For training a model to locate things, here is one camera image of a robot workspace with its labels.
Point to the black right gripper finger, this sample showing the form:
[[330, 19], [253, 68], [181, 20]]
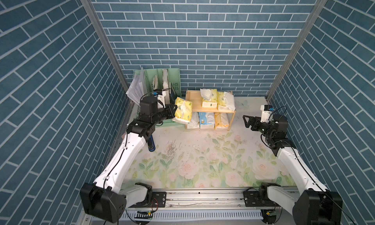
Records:
[[250, 119], [251, 124]]

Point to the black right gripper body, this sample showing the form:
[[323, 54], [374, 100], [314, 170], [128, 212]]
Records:
[[263, 129]]

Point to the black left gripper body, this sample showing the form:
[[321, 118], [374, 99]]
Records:
[[160, 114]]

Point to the yellow green tissue pack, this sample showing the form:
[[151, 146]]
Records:
[[183, 114]]

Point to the blue cartoon tissue pack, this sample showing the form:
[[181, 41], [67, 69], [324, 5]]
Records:
[[207, 120]]

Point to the yellow white tissue pack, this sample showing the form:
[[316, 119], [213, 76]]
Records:
[[209, 98]]

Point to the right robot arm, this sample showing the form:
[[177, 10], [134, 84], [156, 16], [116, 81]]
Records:
[[316, 204]]

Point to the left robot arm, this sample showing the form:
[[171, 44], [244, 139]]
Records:
[[104, 198]]

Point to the wooden two-tier shelf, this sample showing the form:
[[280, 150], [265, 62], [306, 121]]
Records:
[[196, 99]]

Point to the orange white tissue pack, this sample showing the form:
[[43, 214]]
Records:
[[221, 121]]

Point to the white paper sheet stack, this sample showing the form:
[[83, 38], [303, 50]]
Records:
[[137, 87]]

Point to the thin brown-edged book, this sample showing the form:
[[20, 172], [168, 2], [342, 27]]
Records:
[[155, 83]]

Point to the floral table mat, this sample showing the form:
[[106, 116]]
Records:
[[206, 158]]

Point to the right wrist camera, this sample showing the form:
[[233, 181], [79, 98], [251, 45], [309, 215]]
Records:
[[266, 112]]

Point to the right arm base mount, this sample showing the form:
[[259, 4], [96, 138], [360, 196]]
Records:
[[254, 198]]

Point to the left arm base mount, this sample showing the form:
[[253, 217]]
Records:
[[157, 199]]

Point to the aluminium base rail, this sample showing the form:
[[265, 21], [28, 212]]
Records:
[[195, 205]]

